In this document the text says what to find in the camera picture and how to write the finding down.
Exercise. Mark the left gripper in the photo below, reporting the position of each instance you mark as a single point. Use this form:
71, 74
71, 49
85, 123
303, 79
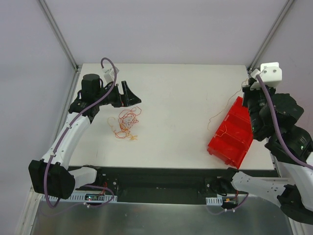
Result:
123, 94

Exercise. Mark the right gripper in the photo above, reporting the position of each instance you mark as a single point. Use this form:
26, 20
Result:
251, 98

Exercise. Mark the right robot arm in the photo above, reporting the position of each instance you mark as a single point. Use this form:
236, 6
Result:
292, 147

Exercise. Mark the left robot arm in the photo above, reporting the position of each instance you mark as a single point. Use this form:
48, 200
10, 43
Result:
50, 175

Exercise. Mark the red plastic compartment bin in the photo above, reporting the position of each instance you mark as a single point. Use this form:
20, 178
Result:
233, 138

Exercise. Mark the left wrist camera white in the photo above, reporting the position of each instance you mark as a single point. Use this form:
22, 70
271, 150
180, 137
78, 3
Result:
109, 74

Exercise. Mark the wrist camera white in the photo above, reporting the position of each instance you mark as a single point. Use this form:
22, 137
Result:
109, 74
270, 74

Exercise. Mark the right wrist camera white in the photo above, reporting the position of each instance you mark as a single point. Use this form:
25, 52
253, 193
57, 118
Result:
270, 74

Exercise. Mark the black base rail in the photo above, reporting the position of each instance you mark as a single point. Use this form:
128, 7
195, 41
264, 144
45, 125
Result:
162, 185

